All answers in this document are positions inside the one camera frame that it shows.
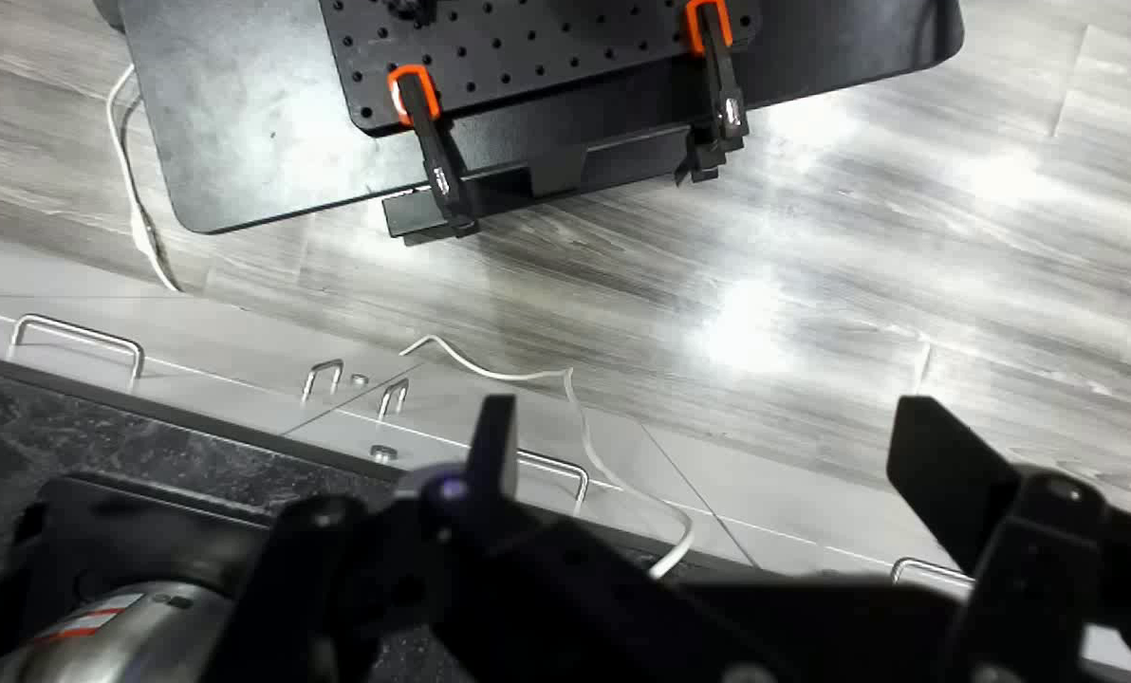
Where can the black perforated pegboard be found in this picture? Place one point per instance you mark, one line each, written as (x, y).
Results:
(529, 60)

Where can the silver airpot with red label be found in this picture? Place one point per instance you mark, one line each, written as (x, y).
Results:
(124, 633)

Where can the black orange clamp rack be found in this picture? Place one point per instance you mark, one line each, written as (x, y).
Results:
(248, 114)

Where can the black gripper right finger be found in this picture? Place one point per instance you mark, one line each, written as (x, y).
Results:
(951, 479)

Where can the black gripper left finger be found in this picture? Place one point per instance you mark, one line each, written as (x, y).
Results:
(496, 442)

